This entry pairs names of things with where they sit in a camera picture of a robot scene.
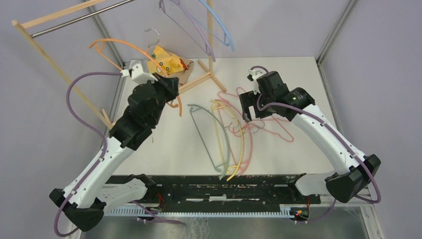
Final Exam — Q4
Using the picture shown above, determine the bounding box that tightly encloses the light blue hanger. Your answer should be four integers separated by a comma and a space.
199, 0, 235, 52

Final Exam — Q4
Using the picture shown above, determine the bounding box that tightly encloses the orange hanger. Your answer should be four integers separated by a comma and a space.
88, 28, 183, 117

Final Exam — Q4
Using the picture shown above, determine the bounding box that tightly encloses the purple hanger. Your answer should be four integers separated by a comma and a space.
158, 0, 215, 62

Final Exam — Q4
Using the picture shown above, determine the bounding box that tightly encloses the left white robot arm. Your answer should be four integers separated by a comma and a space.
49, 73, 179, 232

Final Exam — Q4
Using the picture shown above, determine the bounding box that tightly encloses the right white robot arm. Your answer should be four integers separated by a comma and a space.
239, 69, 381, 204

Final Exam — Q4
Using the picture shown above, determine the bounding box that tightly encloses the beige cloth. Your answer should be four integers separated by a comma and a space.
174, 57, 195, 86

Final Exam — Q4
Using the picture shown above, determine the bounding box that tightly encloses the yellow garment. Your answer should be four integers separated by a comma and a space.
146, 45, 188, 76

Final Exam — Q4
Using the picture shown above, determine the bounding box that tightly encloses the pink plastic hanger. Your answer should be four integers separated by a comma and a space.
212, 99, 253, 177

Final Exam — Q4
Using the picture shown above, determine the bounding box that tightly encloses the yellow hanger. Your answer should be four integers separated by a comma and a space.
211, 101, 245, 182

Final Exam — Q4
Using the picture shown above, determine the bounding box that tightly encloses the green hanger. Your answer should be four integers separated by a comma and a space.
188, 104, 231, 180

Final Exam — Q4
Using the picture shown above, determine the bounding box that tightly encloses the metal rack rod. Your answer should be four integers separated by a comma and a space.
30, 0, 134, 38

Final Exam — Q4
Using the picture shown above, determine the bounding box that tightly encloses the wooden clothes rack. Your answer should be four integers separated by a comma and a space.
12, 0, 226, 129

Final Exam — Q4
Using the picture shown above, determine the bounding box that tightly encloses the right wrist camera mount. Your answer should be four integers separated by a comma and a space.
247, 69, 264, 82

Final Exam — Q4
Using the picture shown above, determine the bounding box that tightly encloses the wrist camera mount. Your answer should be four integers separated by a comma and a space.
120, 60, 158, 85
247, 69, 264, 82

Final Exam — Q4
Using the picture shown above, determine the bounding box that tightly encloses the pink wire hanger upper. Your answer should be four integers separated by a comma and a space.
218, 91, 294, 124

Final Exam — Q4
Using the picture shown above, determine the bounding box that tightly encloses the pink wire hanger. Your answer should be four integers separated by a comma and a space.
218, 91, 294, 124
236, 87, 295, 144

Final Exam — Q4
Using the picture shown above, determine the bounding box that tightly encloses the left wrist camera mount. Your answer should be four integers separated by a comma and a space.
120, 60, 158, 85

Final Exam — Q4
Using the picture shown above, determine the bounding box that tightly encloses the pink wire hanger lower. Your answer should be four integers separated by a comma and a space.
236, 87, 295, 144

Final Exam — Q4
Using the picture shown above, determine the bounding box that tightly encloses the white slotted cable duct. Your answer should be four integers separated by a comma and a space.
105, 205, 293, 219

